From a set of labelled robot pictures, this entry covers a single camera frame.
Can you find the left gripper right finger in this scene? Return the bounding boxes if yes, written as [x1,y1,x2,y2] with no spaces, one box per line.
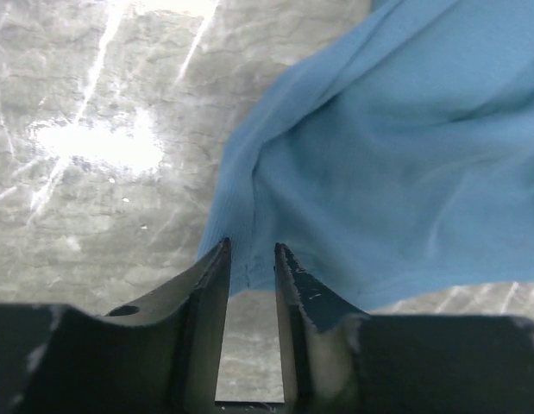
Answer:
[275,244,534,413]

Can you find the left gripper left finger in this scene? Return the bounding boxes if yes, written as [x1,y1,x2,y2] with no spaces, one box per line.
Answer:
[0,241,231,413]

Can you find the blue tank top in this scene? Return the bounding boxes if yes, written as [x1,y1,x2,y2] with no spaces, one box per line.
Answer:
[198,1,534,310]

